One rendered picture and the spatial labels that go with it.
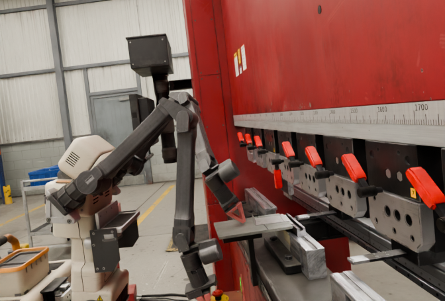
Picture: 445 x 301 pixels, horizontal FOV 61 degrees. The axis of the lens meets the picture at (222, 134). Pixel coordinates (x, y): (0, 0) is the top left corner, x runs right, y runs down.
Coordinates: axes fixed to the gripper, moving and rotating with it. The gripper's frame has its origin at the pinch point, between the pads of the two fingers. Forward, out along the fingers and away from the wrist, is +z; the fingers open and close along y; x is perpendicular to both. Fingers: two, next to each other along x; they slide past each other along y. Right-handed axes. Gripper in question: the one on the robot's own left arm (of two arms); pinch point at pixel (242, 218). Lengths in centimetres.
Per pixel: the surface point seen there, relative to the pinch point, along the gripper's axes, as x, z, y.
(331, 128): -28, -21, -57
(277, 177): -17.5, -9.1, -18.1
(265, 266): 3.3, 15.2, -10.6
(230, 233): 6.2, -1.0, -8.1
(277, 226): -8.5, 7.5, -8.7
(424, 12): -36, -35, -91
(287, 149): -22.3, -18.0, -33.4
